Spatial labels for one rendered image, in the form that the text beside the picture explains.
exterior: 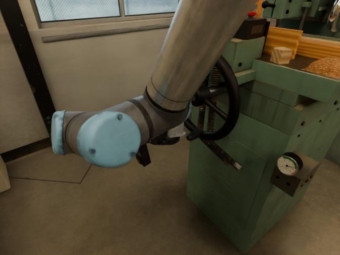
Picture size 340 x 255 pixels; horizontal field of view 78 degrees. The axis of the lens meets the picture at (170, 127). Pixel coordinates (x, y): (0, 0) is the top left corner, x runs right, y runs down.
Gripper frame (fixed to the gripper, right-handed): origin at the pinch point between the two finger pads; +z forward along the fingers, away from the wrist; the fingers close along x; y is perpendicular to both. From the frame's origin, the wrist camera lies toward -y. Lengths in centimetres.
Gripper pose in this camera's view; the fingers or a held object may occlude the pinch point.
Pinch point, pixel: (181, 134)
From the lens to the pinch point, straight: 67.0
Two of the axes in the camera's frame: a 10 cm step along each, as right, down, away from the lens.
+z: 7.6, -0.2, 6.5
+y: 2.8, -8.9, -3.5
